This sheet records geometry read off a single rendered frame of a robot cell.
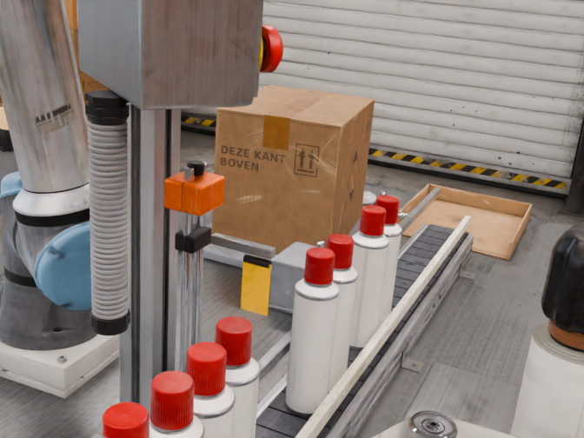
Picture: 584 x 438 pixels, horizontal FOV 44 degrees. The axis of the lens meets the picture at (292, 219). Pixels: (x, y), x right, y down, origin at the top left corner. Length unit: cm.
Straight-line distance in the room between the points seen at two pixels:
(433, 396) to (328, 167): 51
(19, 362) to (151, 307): 32
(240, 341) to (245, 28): 27
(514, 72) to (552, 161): 63
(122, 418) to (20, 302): 52
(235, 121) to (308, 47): 395
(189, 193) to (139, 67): 17
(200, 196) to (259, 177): 69
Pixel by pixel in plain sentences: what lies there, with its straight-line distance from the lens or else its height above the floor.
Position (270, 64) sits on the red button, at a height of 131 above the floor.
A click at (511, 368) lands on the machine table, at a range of 118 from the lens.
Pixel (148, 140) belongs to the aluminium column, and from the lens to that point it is 71.
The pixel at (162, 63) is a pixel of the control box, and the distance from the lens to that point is 54.
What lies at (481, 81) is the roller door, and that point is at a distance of 499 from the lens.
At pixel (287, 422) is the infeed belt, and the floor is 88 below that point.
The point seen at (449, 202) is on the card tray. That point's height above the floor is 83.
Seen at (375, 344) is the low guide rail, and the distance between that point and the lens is 99.
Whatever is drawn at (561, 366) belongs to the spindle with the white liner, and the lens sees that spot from 74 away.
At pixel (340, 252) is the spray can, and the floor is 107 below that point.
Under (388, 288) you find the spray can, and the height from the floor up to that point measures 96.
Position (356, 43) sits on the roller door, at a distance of 515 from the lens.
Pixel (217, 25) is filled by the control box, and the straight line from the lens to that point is 55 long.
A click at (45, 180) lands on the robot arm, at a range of 85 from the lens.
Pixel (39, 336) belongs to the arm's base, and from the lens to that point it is 103.
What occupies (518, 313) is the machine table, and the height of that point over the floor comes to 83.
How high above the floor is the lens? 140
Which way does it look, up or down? 20 degrees down
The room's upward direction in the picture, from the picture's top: 5 degrees clockwise
